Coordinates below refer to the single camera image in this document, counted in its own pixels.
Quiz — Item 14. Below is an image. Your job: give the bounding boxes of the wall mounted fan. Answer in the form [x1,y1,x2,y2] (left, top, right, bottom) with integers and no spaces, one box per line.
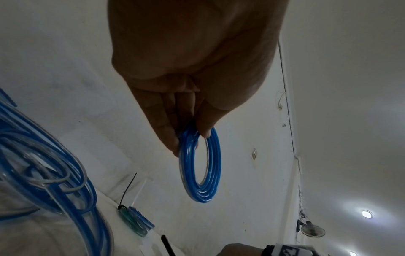
[295,219,327,238]

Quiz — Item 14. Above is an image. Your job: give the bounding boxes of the person's right hand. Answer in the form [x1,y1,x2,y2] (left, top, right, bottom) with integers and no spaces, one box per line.
[218,243,266,256]

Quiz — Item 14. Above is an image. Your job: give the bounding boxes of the green tube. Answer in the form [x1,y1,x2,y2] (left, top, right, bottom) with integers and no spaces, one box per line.
[118,205,149,237]

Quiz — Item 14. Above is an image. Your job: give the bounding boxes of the person's left hand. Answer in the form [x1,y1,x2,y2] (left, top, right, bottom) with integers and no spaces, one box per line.
[107,0,290,158]

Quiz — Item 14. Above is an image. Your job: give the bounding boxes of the solid blue cable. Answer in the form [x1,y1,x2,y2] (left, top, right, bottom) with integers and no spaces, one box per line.
[178,121,222,203]

